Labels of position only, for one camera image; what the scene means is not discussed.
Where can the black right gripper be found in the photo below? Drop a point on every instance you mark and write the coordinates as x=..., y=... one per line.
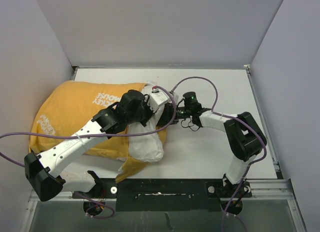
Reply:
x=167, y=115

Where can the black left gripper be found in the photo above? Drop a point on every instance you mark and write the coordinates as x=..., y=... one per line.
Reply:
x=150, y=113

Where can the white pillow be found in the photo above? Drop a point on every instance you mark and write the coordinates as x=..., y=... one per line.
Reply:
x=146, y=148

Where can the blue yellow Mickey pillowcase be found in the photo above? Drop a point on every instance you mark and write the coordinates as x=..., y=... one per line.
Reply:
x=71, y=105

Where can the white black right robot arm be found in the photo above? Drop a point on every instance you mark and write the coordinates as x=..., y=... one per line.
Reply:
x=246, y=139

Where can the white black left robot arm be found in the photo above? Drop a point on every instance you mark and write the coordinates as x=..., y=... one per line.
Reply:
x=45, y=171

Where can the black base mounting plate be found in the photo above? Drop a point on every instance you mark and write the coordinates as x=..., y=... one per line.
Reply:
x=169, y=195

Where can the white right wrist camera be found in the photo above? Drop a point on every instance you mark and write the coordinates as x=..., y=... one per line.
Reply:
x=175, y=97

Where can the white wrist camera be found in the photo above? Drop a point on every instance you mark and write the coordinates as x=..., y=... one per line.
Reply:
x=175, y=97
x=156, y=99

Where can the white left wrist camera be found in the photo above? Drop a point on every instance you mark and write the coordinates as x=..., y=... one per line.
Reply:
x=156, y=99

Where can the aluminium frame rail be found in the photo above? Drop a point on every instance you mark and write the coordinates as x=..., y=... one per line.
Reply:
x=272, y=208

